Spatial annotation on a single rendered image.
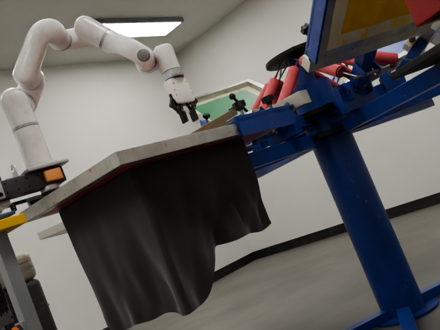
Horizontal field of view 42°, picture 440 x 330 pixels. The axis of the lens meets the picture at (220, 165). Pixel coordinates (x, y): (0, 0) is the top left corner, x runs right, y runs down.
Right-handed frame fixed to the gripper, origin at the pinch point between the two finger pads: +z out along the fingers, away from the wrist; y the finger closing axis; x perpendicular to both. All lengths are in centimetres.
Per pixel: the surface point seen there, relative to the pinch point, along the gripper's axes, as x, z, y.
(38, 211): -17, 16, 60
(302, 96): 34.8, 9.5, -21.5
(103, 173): 21, 17, 61
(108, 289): -12, 47, 50
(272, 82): -4, -10, -64
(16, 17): -268, -188, -123
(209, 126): 9.1, 7.1, 1.3
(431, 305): 15, 110, -85
